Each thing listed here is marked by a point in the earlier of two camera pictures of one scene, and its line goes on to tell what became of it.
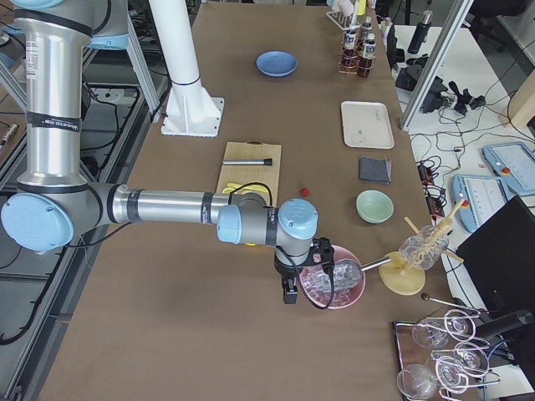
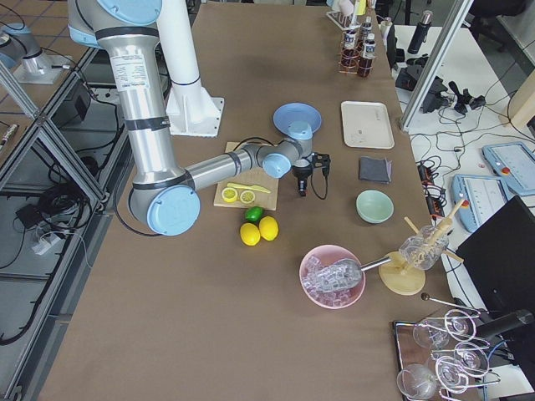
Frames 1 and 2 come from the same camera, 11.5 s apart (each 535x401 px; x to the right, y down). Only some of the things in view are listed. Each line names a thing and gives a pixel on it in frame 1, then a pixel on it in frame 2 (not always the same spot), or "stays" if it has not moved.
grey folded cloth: x=375 y=170 stays
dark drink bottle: x=365 y=63 stays
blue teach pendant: x=513 y=161 stays
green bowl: x=374 y=206 stays
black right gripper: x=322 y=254 to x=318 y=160
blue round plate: x=276 y=63 to x=298 y=119
